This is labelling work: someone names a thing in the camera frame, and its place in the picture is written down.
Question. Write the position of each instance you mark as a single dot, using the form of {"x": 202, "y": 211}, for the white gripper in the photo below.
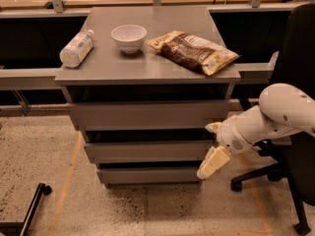
{"x": 229, "y": 137}

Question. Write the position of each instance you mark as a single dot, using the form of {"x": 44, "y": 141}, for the grey bottom drawer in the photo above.
{"x": 118, "y": 176}

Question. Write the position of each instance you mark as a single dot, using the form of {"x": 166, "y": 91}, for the grey drawer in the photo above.
{"x": 147, "y": 151}
{"x": 118, "y": 176}
{"x": 147, "y": 115}

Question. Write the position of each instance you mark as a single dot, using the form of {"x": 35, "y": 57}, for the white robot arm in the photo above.
{"x": 283, "y": 110}

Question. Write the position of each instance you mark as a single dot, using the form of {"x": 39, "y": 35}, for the grey middle drawer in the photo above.
{"x": 147, "y": 151}

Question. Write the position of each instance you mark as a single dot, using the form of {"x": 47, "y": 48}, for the grey drawer cabinet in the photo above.
{"x": 162, "y": 91}

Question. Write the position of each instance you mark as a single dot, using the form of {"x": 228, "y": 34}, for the grey top drawer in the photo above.
{"x": 147, "y": 115}

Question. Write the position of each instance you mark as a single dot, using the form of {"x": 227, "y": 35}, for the brown yellow snack bag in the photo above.
{"x": 193, "y": 52}

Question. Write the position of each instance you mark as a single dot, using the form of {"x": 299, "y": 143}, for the black office chair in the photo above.
{"x": 296, "y": 163}

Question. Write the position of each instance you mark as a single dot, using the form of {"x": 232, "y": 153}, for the white ceramic bowl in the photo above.
{"x": 129, "y": 38}

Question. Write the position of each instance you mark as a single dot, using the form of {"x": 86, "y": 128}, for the clear plastic water bottle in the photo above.
{"x": 73, "y": 54}

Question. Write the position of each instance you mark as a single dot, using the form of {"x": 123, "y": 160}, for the black metal stand leg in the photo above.
{"x": 22, "y": 228}

